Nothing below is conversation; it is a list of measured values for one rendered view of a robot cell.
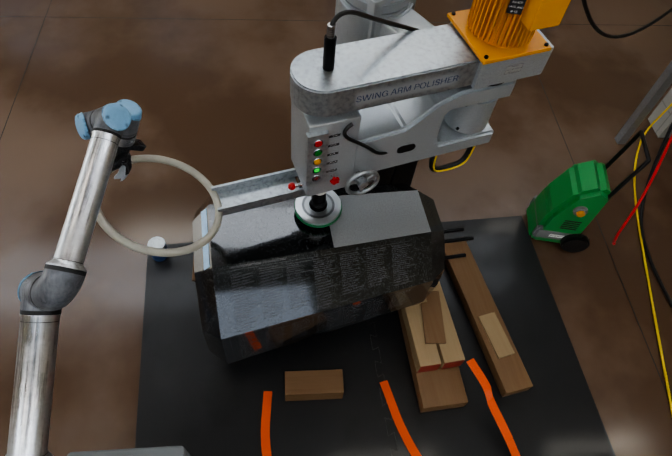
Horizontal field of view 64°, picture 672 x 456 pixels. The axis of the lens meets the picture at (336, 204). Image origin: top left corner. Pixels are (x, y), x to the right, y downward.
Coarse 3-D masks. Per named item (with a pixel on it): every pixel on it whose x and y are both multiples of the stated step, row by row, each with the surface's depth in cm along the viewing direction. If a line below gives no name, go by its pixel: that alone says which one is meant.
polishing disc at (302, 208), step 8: (328, 192) 254; (296, 200) 250; (304, 200) 250; (328, 200) 251; (336, 200) 251; (296, 208) 247; (304, 208) 248; (328, 208) 248; (336, 208) 249; (304, 216) 245; (312, 216) 245; (320, 216) 246; (328, 216) 246; (336, 216) 246; (312, 224) 244; (320, 224) 244
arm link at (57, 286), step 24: (96, 120) 172; (120, 120) 172; (96, 144) 169; (96, 168) 168; (96, 192) 167; (72, 216) 164; (96, 216) 168; (72, 240) 162; (48, 264) 159; (72, 264) 161; (48, 288) 158; (72, 288) 161
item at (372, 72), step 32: (416, 32) 197; (448, 32) 198; (320, 64) 183; (352, 64) 184; (384, 64) 186; (416, 64) 187; (448, 64) 188; (480, 64) 191; (512, 64) 196; (544, 64) 203; (320, 96) 177; (352, 96) 182; (384, 96) 187; (416, 96) 194
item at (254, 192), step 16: (256, 176) 226; (272, 176) 228; (288, 176) 232; (224, 192) 225; (240, 192) 226; (256, 192) 227; (272, 192) 227; (288, 192) 223; (304, 192) 226; (224, 208) 216; (240, 208) 219
